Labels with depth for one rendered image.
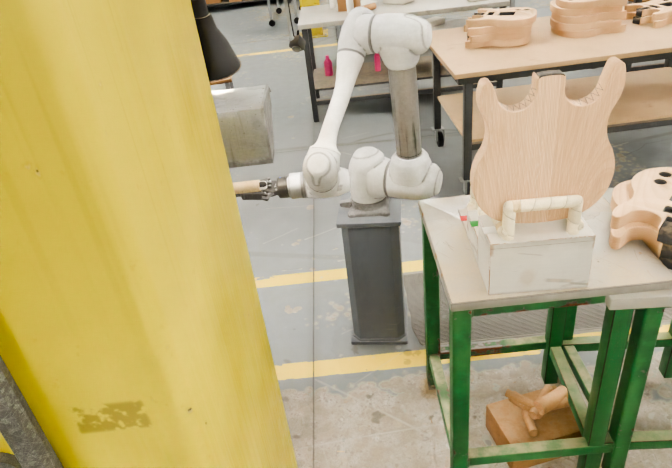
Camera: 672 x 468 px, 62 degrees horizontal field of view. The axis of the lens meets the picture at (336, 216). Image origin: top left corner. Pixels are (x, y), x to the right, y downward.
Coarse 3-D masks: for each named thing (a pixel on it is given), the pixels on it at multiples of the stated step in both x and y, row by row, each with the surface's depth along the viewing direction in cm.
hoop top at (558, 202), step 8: (512, 200) 144; (520, 200) 143; (528, 200) 143; (536, 200) 143; (544, 200) 142; (552, 200) 142; (560, 200) 142; (568, 200) 142; (576, 200) 142; (504, 208) 144; (512, 208) 143; (520, 208) 143; (528, 208) 143; (536, 208) 143; (544, 208) 143; (552, 208) 143; (560, 208) 143
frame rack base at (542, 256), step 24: (480, 216) 159; (480, 240) 160; (504, 240) 148; (528, 240) 147; (552, 240) 146; (576, 240) 146; (480, 264) 163; (504, 264) 150; (528, 264) 150; (552, 264) 150; (576, 264) 150; (504, 288) 155; (528, 288) 155; (552, 288) 155
